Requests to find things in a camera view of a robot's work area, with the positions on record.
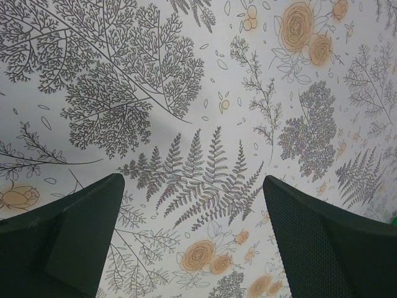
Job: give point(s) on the floral patterned table mat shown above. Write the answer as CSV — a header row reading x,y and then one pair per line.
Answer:
x,y
195,103

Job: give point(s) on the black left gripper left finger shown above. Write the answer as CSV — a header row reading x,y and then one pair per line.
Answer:
x,y
60,249

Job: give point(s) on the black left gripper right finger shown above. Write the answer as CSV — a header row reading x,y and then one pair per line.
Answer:
x,y
327,251

